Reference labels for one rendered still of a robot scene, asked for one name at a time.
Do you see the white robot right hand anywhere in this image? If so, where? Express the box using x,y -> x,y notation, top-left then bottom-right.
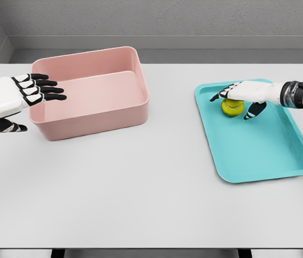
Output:
210,81 -> 275,121

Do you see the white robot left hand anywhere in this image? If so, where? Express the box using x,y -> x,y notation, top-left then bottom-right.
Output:
0,73 -> 68,133

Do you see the yellow-green tennis ball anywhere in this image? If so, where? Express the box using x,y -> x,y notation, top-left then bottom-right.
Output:
221,98 -> 246,118

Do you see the blue plastic tray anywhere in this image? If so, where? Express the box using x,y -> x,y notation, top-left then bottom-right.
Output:
194,78 -> 303,184

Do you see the pink plastic basket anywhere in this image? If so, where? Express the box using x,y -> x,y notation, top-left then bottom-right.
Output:
28,46 -> 150,142

